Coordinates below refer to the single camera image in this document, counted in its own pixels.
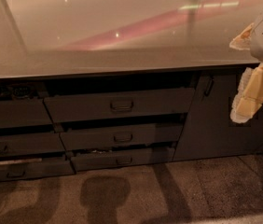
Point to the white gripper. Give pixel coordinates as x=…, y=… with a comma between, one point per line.
x=249, y=95

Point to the dark grey cabinet door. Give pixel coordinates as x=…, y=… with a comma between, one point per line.
x=209, y=131

